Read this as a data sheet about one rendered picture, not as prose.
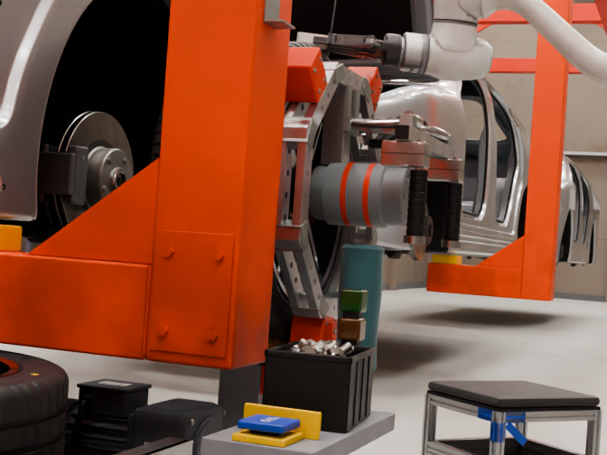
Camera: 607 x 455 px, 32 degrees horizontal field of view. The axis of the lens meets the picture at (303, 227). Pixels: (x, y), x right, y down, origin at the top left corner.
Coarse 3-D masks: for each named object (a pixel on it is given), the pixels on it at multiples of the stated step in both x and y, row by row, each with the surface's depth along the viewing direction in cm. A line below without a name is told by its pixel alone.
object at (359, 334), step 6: (342, 318) 184; (348, 318) 184; (342, 324) 184; (348, 324) 184; (354, 324) 184; (360, 324) 184; (342, 330) 184; (348, 330) 184; (354, 330) 183; (360, 330) 184; (342, 336) 184; (348, 336) 184; (354, 336) 183; (360, 336) 184
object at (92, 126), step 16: (96, 112) 245; (80, 128) 239; (96, 128) 245; (112, 128) 252; (64, 144) 237; (80, 144) 239; (96, 144) 246; (112, 144) 252; (128, 144) 260; (96, 160) 242; (112, 160) 243; (128, 160) 251; (96, 176) 240; (128, 176) 252; (96, 192) 241; (64, 208) 235; (80, 208) 241; (64, 224) 239
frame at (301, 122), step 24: (336, 72) 220; (360, 96) 241; (288, 120) 210; (312, 120) 208; (288, 144) 209; (312, 144) 209; (360, 144) 255; (288, 168) 210; (288, 192) 211; (288, 240) 207; (360, 240) 254; (288, 264) 213; (312, 264) 214; (288, 288) 217; (312, 288) 215; (336, 288) 244; (312, 312) 220; (336, 312) 231
